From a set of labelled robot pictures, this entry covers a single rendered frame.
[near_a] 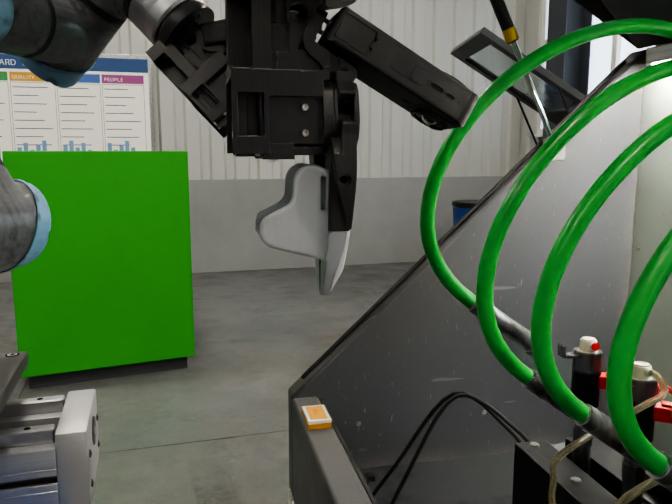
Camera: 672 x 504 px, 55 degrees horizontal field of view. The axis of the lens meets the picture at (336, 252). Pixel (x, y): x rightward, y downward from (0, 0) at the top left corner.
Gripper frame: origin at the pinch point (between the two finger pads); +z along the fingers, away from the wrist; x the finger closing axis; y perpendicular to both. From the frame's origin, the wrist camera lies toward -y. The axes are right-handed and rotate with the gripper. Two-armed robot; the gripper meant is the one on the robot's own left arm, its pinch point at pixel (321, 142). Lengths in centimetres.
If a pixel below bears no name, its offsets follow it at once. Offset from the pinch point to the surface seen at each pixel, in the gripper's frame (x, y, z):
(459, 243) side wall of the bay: -24.8, -8.3, 20.2
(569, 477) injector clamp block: 4.4, 5.9, 41.9
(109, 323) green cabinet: -298, 112, -62
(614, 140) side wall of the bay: -26, -37, 25
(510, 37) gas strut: -19.6, -33.0, 3.8
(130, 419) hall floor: -252, 123, -11
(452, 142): 11.4, -6.9, 10.3
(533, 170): 18.0, -8.0, 16.7
